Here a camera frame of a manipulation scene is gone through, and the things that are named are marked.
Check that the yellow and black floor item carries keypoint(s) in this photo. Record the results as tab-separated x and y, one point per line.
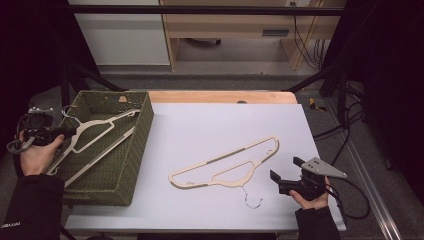
315	106

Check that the black metal frame stand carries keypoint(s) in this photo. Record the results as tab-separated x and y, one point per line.
65	86
341	90

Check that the black curtain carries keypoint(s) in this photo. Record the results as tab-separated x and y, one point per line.
33	50
383	66

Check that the black horizontal frame bar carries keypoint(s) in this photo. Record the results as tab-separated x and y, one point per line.
200	10

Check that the wooden cabinet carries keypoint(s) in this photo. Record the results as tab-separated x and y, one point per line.
226	26

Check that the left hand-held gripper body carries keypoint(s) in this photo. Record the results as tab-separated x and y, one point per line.
40	133

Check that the white cabinet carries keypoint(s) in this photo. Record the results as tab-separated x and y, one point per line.
123	40

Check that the wooden hanger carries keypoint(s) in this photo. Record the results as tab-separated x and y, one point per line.
240	180

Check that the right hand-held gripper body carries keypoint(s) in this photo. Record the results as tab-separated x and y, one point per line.
310	185

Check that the aluminium floor rail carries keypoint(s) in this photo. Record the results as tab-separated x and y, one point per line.
373	196

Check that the person's left hand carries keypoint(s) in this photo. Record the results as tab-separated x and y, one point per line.
36	158

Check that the green woven basket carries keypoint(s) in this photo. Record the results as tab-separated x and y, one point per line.
140	150

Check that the wooden hangers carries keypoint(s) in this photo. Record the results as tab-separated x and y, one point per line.
93	124

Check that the person's right hand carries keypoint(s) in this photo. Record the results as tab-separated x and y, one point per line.
313	203

